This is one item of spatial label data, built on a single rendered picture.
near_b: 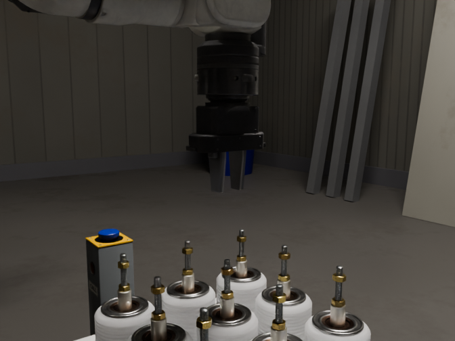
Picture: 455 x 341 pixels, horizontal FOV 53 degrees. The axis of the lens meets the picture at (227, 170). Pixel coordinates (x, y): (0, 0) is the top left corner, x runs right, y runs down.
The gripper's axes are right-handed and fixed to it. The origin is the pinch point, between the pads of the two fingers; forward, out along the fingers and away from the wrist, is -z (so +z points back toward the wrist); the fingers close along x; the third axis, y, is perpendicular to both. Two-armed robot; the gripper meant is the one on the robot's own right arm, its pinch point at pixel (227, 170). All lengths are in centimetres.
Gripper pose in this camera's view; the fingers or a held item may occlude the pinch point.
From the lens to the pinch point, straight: 67.5
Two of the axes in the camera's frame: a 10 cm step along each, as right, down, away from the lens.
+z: 0.0, -9.9, -1.5
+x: 7.9, -0.9, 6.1
